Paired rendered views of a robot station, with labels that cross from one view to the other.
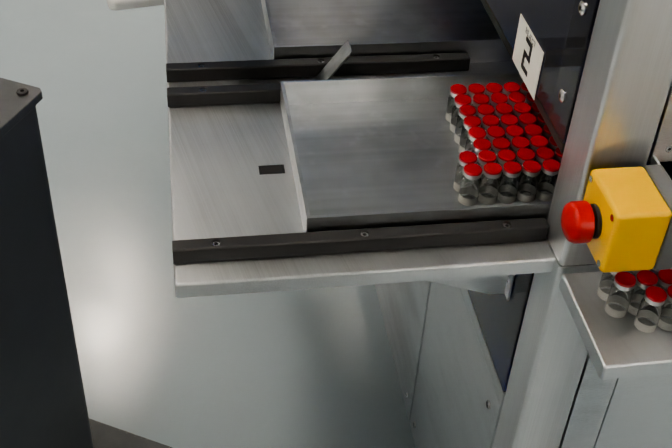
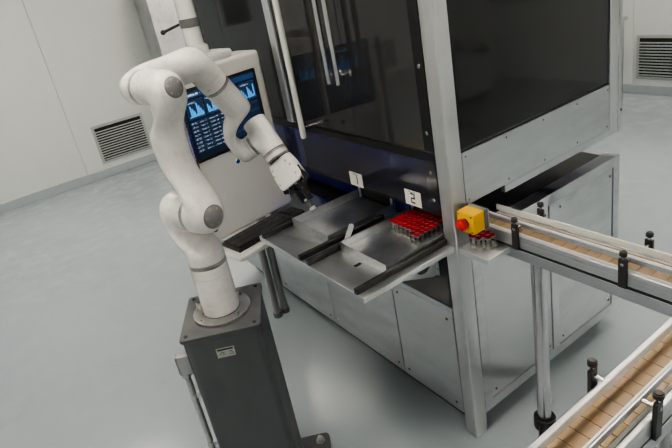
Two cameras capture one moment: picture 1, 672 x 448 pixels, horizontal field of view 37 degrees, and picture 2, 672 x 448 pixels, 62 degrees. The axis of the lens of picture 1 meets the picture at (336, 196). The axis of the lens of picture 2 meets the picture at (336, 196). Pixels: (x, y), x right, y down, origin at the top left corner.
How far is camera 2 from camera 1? 0.98 m
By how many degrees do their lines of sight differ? 24
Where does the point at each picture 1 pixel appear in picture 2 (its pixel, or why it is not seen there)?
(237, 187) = (353, 272)
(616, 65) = (450, 180)
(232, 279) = (377, 290)
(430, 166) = (400, 243)
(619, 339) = (486, 254)
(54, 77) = (159, 338)
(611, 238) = (473, 223)
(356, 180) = (384, 255)
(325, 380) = (361, 381)
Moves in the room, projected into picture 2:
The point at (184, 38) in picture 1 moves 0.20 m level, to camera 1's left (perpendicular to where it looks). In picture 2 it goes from (291, 249) to (241, 268)
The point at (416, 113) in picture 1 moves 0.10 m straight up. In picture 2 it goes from (382, 234) to (378, 210)
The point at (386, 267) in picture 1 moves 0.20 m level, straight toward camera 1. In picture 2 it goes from (414, 268) to (445, 297)
